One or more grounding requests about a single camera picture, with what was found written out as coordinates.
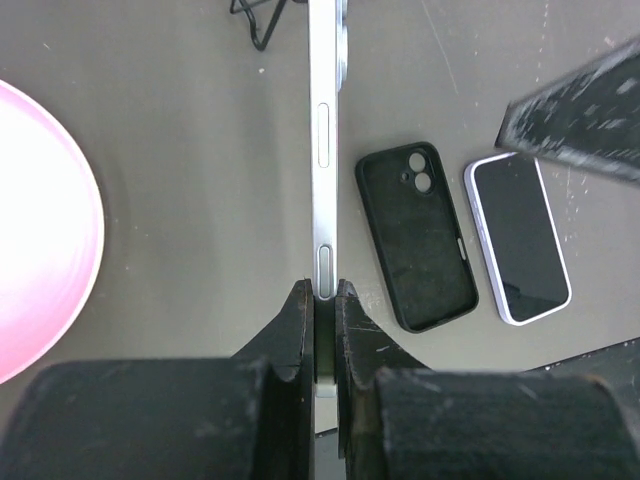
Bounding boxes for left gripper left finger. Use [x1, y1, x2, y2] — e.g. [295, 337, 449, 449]
[1, 280, 314, 479]

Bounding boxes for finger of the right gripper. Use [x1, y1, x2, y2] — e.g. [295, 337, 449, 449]
[495, 38, 639, 181]

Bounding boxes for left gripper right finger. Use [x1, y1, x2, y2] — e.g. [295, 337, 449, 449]
[335, 280, 639, 479]

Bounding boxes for black screen smartphone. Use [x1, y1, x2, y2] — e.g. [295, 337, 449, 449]
[472, 155, 570, 324]

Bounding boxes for light blue smartphone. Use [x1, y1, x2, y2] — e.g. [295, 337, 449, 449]
[308, 0, 349, 398]

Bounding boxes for black phone case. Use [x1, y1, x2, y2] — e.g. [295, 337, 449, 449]
[355, 142, 478, 333]

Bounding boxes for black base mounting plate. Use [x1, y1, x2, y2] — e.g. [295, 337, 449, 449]
[345, 338, 639, 412]

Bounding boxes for pink plate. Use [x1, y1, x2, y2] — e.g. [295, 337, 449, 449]
[1, 82, 105, 382]

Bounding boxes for black wire dish basket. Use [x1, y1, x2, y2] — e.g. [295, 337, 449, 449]
[229, 0, 289, 52]

